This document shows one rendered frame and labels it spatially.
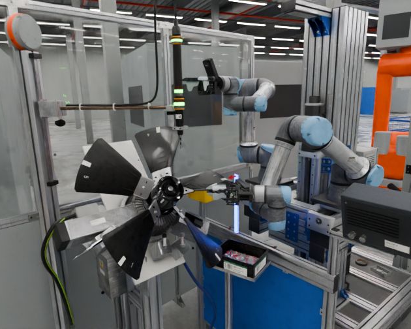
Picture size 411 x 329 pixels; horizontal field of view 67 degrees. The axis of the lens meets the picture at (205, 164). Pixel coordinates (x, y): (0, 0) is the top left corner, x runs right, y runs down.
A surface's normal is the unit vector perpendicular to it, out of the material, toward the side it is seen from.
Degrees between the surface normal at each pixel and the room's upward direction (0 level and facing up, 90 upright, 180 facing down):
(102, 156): 75
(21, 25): 90
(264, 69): 90
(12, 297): 90
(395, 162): 90
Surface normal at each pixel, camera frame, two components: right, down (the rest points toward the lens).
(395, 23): -0.59, 0.19
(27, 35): 0.97, 0.04
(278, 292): -0.75, 0.16
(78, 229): 0.49, -0.51
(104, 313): 0.65, 0.15
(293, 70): 0.43, 0.19
